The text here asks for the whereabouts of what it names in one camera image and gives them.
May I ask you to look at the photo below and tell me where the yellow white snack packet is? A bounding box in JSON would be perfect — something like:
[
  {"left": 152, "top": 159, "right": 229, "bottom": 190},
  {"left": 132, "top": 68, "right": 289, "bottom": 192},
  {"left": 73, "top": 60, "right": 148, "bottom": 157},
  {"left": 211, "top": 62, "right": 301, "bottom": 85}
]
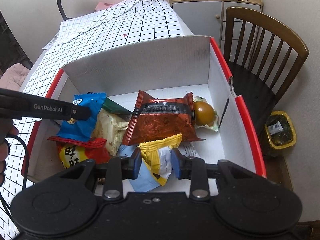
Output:
[{"left": 139, "top": 134, "right": 183, "bottom": 187}]

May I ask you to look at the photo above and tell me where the person's left hand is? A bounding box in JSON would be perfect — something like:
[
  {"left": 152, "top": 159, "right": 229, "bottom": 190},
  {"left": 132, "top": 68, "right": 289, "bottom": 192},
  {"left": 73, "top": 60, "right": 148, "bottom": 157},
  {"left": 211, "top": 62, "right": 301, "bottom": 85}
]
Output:
[{"left": 0, "top": 124, "right": 19, "bottom": 187}]

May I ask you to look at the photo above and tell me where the wooden grey cabinet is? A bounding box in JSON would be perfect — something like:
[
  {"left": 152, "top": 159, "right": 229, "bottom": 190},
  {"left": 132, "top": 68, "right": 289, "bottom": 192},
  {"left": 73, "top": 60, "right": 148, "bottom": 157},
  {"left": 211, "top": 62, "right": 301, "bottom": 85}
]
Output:
[{"left": 157, "top": 0, "right": 263, "bottom": 48}]

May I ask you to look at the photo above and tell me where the red yellow snack bag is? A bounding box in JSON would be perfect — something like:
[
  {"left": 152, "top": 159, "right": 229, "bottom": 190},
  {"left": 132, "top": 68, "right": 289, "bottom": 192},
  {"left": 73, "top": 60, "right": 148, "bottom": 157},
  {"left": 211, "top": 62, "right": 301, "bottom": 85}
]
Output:
[{"left": 47, "top": 136, "right": 112, "bottom": 170}]

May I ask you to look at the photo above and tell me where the yellow trash bin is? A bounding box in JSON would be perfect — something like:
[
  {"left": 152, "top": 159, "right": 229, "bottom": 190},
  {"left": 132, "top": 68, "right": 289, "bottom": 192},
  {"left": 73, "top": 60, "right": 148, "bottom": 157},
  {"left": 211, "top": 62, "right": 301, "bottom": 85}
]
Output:
[{"left": 264, "top": 111, "right": 297, "bottom": 157}]

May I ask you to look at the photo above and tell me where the printed paper sheet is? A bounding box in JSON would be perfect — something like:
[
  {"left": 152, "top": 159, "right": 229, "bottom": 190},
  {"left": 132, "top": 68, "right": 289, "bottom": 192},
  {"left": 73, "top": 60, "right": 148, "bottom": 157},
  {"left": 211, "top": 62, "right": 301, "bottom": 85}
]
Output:
[{"left": 42, "top": 34, "right": 59, "bottom": 50}]

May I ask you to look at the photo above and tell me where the brown wooden chair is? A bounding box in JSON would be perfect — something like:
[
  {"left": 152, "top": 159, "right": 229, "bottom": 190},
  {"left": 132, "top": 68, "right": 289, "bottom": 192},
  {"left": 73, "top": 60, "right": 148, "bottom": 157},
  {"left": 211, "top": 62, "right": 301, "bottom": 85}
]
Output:
[{"left": 220, "top": 7, "right": 310, "bottom": 140}]

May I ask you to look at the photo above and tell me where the bright blue snack packet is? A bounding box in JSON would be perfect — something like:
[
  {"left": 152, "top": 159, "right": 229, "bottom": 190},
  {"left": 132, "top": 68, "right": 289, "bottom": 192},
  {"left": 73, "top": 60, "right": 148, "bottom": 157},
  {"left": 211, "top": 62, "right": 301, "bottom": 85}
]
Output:
[{"left": 55, "top": 92, "right": 107, "bottom": 144}]

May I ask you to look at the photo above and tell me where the egg snack packet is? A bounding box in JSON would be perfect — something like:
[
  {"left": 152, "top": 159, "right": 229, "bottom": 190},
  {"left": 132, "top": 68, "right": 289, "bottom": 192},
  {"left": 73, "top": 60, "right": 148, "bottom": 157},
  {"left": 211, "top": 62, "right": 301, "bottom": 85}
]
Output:
[{"left": 193, "top": 96, "right": 220, "bottom": 132}]

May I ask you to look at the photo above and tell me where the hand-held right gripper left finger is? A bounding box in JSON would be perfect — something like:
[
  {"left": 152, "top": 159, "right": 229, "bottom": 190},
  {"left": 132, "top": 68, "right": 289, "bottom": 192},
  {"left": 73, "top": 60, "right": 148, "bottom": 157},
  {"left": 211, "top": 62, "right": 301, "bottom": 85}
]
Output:
[{"left": 50, "top": 148, "right": 142, "bottom": 201}]

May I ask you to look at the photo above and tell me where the white grid tablecloth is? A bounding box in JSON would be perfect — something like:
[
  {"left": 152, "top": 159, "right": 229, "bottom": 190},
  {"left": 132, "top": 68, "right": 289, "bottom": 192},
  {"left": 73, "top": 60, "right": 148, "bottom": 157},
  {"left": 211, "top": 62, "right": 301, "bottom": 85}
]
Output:
[{"left": 0, "top": 0, "right": 182, "bottom": 240}]

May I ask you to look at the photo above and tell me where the red cardboard box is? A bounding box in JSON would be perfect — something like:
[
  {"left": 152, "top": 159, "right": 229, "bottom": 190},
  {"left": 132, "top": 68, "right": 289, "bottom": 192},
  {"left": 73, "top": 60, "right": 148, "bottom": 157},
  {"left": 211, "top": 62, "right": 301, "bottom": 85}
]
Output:
[{"left": 26, "top": 35, "right": 267, "bottom": 198}]

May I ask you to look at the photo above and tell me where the dark green snack packet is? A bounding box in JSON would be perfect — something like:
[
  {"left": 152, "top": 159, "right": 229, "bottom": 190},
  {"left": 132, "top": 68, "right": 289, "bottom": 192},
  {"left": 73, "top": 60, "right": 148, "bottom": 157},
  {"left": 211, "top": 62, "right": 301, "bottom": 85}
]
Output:
[{"left": 101, "top": 97, "right": 133, "bottom": 114}]

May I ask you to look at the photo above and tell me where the light blue snack packet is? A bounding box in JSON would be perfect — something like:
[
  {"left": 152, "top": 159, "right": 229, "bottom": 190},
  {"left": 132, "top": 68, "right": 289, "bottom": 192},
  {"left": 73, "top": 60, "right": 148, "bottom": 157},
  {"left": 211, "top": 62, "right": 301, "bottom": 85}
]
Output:
[{"left": 117, "top": 144, "right": 160, "bottom": 193}]

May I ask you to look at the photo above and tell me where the cream snack packet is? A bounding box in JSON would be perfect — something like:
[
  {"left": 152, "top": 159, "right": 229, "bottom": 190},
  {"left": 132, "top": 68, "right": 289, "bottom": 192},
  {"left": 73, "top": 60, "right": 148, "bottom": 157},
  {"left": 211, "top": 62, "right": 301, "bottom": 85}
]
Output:
[{"left": 91, "top": 110, "right": 130, "bottom": 157}]

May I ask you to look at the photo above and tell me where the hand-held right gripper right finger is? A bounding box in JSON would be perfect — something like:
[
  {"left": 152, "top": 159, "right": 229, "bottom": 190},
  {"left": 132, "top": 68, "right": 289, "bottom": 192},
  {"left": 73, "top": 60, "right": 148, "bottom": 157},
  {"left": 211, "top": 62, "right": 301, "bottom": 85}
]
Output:
[{"left": 171, "top": 148, "right": 267, "bottom": 201}]

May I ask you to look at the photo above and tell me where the pink padded jacket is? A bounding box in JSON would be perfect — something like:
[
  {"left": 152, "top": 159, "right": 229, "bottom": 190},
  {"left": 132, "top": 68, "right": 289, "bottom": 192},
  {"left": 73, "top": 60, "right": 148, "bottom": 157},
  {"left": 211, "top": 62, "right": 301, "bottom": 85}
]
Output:
[{"left": 0, "top": 64, "right": 30, "bottom": 89}]

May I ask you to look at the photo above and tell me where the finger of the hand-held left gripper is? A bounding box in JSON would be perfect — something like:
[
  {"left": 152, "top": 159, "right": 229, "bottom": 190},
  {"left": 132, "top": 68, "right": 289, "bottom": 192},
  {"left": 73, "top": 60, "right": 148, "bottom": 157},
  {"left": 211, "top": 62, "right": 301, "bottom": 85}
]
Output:
[{"left": 71, "top": 106, "right": 91, "bottom": 120}]

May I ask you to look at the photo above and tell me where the red brown foil snack packet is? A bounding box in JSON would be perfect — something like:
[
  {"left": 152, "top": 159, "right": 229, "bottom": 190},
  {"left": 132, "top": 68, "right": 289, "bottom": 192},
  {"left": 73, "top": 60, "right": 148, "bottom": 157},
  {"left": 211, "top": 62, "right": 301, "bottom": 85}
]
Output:
[{"left": 122, "top": 90, "right": 206, "bottom": 146}]

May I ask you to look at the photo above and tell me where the pink cloth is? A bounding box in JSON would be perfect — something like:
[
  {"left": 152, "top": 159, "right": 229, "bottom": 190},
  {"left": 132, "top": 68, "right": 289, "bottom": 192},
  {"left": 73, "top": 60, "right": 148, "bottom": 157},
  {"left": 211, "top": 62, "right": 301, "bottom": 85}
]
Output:
[{"left": 95, "top": 2, "right": 113, "bottom": 11}]

